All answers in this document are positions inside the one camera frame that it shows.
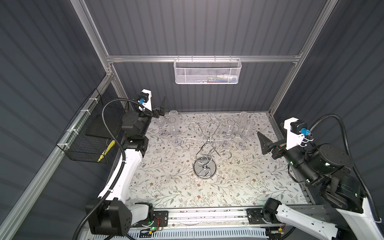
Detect glass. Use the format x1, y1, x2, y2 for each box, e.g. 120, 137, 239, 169
222, 118, 236, 148
156, 116, 167, 136
236, 119, 256, 150

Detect clear champagne flute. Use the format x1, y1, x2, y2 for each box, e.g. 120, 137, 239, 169
169, 110, 179, 118
237, 112, 249, 138

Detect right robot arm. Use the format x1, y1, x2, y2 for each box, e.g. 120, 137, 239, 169
258, 133, 384, 240

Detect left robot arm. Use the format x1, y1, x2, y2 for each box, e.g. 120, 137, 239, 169
73, 90, 165, 240

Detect chrome wine glass rack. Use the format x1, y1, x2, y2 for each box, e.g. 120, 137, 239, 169
180, 118, 235, 180

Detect items in white basket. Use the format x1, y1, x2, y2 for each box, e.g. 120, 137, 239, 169
196, 75, 238, 84

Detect black pad in basket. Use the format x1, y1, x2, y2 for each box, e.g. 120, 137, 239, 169
86, 114, 120, 139

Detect floral table mat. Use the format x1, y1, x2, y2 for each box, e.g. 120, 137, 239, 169
125, 113, 309, 209

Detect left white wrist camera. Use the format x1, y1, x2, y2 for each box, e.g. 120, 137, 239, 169
139, 89, 152, 111

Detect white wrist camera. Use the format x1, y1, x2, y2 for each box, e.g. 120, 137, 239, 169
284, 118, 313, 150
139, 89, 152, 111

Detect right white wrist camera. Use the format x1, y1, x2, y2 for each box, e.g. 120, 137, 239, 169
284, 118, 313, 150

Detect white wire mesh basket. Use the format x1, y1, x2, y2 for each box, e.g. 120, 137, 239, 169
174, 58, 242, 85

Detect right black corrugated cable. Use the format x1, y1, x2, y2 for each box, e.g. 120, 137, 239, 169
305, 113, 383, 224

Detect black corrugated cable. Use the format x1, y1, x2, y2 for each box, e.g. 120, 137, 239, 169
305, 113, 383, 224
71, 98, 145, 240

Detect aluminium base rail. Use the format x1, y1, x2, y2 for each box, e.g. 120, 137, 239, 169
83, 205, 328, 232

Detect black wire mesh basket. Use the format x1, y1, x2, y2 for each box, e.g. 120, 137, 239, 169
57, 91, 129, 164

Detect left black corrugated cable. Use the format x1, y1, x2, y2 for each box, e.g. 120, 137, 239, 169
71, 98, 145, 240

